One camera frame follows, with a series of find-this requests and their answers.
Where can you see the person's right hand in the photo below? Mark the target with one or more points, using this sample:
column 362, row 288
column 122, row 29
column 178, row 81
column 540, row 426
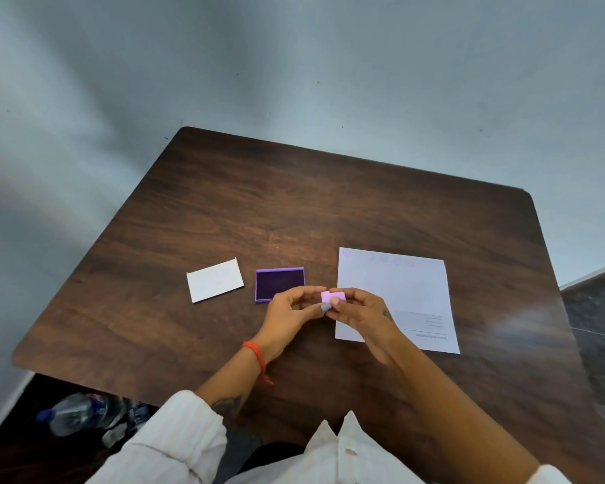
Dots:
column 368, row 320

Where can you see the person's left hand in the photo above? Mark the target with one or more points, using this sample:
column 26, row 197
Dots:
column 280, row 322

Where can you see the person's left thumb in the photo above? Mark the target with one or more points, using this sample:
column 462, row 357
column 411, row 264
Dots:
column 315, row 311

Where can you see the person's right thumb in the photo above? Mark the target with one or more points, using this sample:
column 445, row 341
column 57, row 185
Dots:
column 339, row 308

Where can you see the small pink stamp block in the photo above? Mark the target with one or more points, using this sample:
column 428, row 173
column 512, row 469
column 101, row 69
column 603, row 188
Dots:
column 333, row 296

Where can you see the person's right forearm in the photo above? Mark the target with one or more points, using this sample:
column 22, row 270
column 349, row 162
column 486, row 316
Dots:
column 459, row 423

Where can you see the person's left forearm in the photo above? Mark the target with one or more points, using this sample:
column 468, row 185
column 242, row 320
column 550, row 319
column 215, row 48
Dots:
column 232, row 385

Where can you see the purple ink pad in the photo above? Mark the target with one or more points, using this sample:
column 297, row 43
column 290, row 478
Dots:
column 278, row 283

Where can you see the white printed paper sheet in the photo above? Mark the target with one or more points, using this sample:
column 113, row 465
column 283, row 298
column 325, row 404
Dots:
column 413, row 292

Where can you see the small white card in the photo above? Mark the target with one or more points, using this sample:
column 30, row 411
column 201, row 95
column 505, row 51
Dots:
column 215, row 280

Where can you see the white shirt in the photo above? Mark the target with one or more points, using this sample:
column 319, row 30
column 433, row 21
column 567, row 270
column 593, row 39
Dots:
column 181, row 441

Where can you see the clear plastic water bottle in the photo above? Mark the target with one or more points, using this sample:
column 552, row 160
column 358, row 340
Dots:
column 78, row 413

